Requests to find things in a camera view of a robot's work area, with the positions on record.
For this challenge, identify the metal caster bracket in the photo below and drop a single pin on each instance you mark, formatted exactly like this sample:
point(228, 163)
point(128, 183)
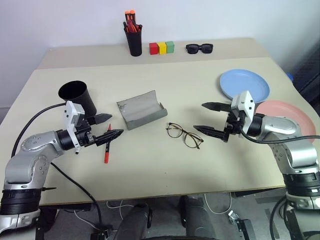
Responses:
point(238, 221)

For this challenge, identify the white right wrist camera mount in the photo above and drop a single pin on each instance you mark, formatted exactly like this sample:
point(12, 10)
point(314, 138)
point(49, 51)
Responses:
point(246, 105)

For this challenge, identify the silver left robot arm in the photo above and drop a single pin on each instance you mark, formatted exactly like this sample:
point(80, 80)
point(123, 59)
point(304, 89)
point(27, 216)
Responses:
point(30, 160)

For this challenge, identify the empty black cup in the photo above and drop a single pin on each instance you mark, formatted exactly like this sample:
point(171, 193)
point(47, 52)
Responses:
point(82, 98)

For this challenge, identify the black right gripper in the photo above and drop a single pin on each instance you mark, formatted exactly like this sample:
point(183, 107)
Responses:
point(232, 123)

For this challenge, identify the black sunglasses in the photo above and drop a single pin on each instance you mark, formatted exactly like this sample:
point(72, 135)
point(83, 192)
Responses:
point(192, 48)

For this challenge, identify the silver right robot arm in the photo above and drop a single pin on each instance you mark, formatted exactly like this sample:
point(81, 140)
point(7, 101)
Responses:
point(297, 155)

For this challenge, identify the black table frame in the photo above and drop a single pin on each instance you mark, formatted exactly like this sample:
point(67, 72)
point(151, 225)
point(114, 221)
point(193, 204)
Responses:
point(260, 193)

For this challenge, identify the green cube block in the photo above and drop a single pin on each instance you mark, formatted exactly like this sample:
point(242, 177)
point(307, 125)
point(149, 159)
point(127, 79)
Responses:
point(170, 47)

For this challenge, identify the yellow cube block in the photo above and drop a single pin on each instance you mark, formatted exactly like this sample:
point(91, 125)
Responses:
point(162, 48)

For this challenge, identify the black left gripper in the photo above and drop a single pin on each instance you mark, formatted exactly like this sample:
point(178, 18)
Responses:
point(83, 136)

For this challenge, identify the blue plate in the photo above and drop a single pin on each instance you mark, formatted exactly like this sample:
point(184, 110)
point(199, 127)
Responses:
point(240, 82)

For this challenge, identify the black case beside table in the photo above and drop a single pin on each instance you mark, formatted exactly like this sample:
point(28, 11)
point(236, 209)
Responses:
point(308, 75)

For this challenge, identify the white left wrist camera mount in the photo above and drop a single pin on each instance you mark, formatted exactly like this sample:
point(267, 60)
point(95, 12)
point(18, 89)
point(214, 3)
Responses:
point(72, 116)

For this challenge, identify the red and black marker pen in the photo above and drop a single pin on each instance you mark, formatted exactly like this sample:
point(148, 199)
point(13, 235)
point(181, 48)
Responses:
point(106, 156)

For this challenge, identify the grey open glasses case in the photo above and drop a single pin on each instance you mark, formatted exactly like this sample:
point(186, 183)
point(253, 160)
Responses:
point(140, 110)

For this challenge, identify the orange capped black screwdriver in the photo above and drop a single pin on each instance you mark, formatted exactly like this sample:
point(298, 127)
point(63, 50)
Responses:
point(132, 15)
point(128, 15)

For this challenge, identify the dark rounded robot leg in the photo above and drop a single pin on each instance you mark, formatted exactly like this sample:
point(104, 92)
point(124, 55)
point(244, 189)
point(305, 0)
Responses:
point(196, 217)
point(132, 225)

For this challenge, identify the small blue object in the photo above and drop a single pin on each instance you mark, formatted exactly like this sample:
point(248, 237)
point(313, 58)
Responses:
point(290, 76)

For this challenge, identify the black tool holder cup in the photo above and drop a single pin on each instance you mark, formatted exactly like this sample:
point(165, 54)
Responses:
point(134, 42)

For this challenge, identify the tortoiseshell round eyeglasses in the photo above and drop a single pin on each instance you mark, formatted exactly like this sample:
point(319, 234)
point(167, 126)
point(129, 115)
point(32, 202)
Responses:
point(185, 136)

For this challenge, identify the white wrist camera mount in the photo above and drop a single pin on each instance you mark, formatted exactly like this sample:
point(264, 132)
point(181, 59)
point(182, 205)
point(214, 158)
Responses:
point(246, 105)
point(72, 116)

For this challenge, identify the pink plate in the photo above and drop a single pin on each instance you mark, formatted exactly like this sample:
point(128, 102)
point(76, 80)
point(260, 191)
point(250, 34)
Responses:
point(287, 110)

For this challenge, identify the red cube block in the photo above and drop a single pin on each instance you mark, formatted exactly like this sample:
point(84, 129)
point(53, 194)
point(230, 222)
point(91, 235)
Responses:
point(153, 48)

